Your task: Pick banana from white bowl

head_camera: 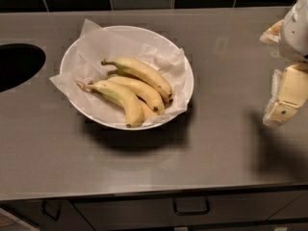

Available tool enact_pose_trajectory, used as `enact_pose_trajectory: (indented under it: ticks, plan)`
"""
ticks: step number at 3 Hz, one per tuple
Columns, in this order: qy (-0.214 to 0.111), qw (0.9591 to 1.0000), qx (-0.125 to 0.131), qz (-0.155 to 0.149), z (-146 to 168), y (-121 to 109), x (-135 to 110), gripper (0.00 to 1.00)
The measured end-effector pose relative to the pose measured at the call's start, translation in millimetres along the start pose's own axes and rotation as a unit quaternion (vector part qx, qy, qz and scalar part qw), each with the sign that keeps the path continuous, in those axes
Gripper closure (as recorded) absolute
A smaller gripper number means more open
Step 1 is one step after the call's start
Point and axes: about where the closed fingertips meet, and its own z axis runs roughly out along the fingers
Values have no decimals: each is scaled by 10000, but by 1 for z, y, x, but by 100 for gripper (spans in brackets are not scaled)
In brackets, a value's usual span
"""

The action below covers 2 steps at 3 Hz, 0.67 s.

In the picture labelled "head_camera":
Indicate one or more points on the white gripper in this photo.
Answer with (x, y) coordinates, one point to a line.
(295, 33)

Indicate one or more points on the small hidden yellow banana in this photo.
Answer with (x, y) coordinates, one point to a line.
(147, 112)

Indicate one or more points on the grey drawer front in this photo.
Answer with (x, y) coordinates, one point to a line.
(241, 208)

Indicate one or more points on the white paper liner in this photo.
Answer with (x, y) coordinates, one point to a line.
(81, 62)

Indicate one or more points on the black round sink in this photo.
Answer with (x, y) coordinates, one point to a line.
(19, 62)

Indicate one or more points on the black drawer handle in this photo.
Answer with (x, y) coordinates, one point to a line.
(191, 206)

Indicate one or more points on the black cabinet handle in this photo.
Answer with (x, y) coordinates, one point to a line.
(51, 209)

